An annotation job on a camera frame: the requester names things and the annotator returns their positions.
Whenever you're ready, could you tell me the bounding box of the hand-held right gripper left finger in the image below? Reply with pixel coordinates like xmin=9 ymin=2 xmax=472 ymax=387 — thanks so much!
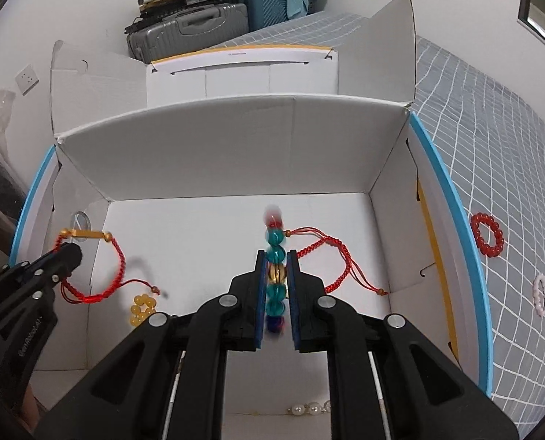
xmin=34 ymin=248 xmax=268 ymax=440

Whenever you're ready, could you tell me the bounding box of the red string bracelet gold bar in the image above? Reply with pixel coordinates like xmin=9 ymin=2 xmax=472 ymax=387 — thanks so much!
xmin=55 ymin=229 xmax=162 ymax=306
xmin=283 ymin=226 xmax=389 ymax=297

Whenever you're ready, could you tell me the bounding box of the pearl bead bracelet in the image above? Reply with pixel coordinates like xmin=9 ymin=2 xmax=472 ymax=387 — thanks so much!
xmin=287 ymin=401 xmax=334 ymax=418

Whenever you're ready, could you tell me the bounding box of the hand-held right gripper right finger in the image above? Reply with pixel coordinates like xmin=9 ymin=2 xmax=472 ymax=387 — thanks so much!
xmin=287 ymin=248 xmax=518 ymax=440

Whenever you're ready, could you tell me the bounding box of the white bead bracelet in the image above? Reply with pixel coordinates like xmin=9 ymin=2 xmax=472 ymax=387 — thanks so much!
xmin=531 ymin=274 xmax=545 ymax=316

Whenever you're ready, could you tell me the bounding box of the white wall socket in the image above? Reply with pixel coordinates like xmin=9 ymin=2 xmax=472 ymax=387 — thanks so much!
xmin=15 ymin=66 xmax=40 ymax=96

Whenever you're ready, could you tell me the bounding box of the teal hard suitcase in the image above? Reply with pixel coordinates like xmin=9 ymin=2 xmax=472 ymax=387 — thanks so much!
xmin=220 ymin=0 xmax=310 ymax=34

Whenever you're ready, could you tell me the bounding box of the multicolour glass bead bracelet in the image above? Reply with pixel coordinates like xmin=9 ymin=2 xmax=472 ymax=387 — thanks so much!
xmin=262 ymin=205 xmax=290 ymax=336

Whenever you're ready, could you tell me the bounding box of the yellow bead bracelet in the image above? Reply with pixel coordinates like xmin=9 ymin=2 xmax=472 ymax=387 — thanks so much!
xmin=129 ymin=293 xmax=159 ymax=329

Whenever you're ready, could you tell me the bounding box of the grey hard suitcase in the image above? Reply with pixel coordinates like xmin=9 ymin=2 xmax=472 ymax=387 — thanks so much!
xmin=126 ymin=3 xmax=250 ymax=63

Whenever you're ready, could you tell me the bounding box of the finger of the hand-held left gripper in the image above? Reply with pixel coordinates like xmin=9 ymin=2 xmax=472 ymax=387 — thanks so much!
xmin=0 ymin=243 xmax=82 ymax=298
xmin=0 ymin=257 xmax=82 ymax=326

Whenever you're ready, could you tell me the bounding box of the red bead bracelet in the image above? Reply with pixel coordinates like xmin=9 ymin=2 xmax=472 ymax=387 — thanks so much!
xmin=469 ymin=212 xmax=506 ymax=258

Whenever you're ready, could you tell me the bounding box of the blue and white cardboard box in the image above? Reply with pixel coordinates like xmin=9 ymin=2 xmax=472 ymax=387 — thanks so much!
xmin=13 ymin=0 xmax=494 ymax=440

